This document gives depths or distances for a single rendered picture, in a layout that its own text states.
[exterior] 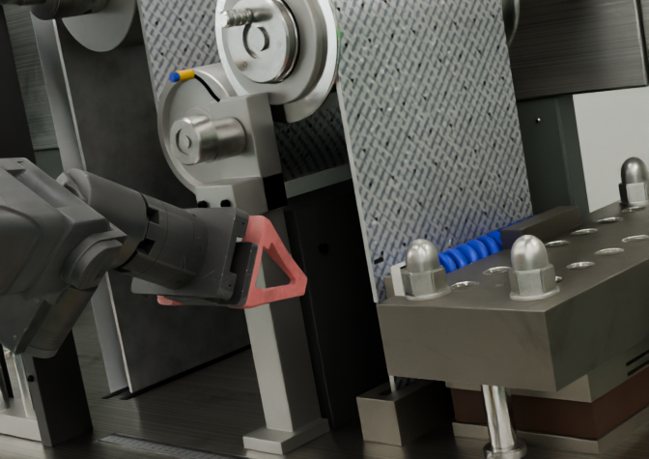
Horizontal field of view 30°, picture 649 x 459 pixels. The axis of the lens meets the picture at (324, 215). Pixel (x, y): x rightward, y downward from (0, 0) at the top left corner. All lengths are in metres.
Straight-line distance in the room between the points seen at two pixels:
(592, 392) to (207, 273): 0.30
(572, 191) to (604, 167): 2.75
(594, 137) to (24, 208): 3.41
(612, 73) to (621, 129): 2.75
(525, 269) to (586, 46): 0.39
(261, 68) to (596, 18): 0.36
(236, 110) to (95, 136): 0.30
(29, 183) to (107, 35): 0.49
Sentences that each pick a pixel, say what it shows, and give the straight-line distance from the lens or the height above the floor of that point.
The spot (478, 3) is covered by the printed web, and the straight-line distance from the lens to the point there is 1.15.
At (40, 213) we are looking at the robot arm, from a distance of 0.71.
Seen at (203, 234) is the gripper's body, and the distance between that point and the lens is 0.86.
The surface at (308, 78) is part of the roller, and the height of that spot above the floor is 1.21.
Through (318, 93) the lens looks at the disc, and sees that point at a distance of 1.01.
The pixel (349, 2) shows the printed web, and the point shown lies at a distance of 1.02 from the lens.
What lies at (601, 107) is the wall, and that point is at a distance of 3.99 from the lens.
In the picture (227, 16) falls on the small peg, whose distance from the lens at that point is 1.00.
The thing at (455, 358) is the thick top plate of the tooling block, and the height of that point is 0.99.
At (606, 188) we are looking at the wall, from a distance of 4.04.
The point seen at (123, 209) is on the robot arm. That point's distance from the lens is 0.82.
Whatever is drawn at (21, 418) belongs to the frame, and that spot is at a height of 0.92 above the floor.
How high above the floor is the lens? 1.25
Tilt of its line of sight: 9 degrees down
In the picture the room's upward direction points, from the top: 10 degrees counter-clockwise
